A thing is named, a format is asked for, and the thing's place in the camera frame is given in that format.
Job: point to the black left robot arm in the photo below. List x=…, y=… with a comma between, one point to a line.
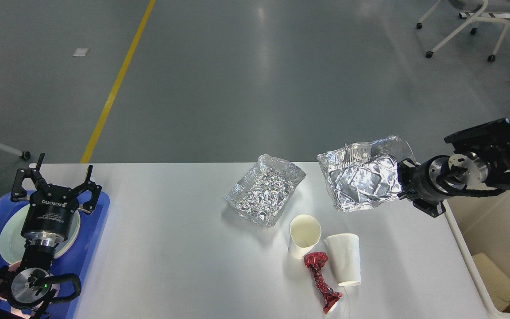
x=31, y=283

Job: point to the white paper cup inverted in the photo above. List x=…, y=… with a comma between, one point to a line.
x=344, y=255

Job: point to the brown paper bag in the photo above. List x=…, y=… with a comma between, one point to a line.
x=496, y=282

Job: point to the beige plastic bin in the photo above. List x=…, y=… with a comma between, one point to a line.
x=482, y=225

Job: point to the white rolling chair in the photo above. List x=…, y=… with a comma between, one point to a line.
x=473, y=12

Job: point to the mint green plate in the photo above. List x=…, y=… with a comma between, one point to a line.
x=12, y=243

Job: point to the foil tray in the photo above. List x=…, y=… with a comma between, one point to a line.
x=261, y=194

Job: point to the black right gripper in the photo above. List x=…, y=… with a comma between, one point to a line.
x=427, y=195

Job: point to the foil sheet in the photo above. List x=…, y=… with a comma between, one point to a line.
x=362, y=176

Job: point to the blue plastic tray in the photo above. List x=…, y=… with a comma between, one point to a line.
x=77, y=259

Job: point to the white paper cup upright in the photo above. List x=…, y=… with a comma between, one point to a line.
x=305, y=232

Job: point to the red foil wrapper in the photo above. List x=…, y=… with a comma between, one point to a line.
x=315, y=262

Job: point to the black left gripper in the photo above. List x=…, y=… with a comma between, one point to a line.
x=50, y=217

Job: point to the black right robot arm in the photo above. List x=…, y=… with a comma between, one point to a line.
x=478, y=168

